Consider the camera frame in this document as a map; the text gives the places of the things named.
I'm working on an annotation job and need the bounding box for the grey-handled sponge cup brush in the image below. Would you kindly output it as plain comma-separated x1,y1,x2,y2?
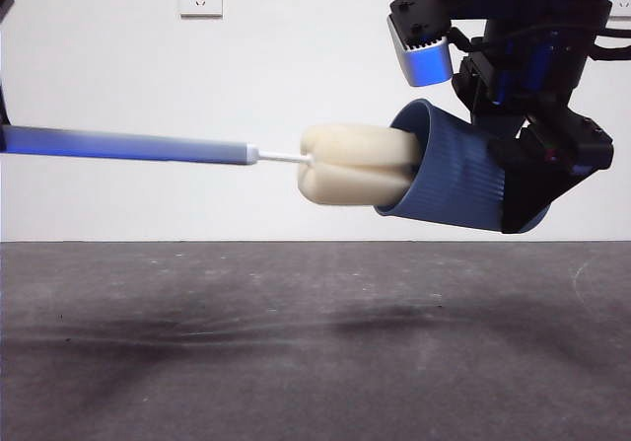
0,123,420,208

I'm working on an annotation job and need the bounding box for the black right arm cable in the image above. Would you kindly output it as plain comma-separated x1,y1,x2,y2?
589,21,631,63

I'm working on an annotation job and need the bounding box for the blue ribbed plastic cup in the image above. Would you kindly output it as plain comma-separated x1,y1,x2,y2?
373,99,551,235

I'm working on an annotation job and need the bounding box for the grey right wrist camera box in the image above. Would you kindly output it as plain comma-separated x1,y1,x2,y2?
386,0,454,88

